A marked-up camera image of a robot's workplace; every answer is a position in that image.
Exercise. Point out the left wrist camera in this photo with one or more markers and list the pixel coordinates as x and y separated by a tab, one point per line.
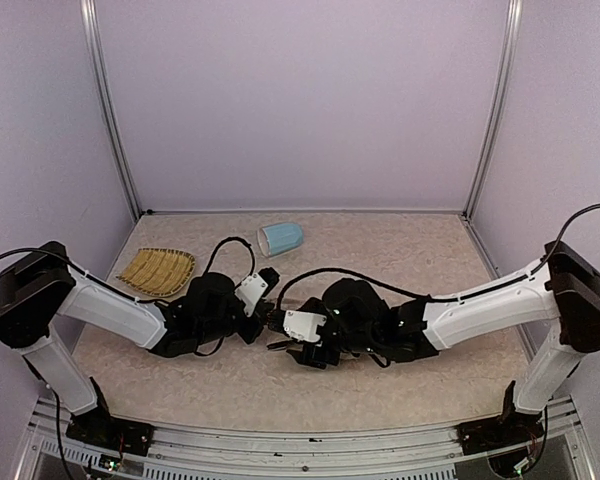
254	287

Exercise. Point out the light blue mug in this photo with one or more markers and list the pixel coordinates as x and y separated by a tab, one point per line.
279	238

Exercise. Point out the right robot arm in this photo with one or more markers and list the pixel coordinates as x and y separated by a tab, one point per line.
351	318

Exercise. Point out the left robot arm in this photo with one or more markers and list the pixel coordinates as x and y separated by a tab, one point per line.
44	283

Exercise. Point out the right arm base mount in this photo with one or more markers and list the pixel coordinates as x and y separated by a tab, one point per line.
498	432

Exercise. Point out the left aluminium corner post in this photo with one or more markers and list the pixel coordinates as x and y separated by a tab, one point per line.
96	52

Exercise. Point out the right aluminium corner post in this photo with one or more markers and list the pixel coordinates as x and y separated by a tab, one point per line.
498	103

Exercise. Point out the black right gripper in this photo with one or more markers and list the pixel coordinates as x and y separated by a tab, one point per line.
303	351

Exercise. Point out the aluminium front rail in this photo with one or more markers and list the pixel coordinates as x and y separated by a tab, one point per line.
428	451

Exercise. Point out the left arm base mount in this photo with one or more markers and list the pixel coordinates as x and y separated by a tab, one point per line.
112	433

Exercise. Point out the aluminium corner post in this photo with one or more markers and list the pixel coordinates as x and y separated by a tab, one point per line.
498	103
96	52

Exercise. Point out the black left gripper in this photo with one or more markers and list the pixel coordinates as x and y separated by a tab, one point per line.
255	326

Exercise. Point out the woven bamboo tray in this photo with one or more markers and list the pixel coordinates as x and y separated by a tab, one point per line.
158	272

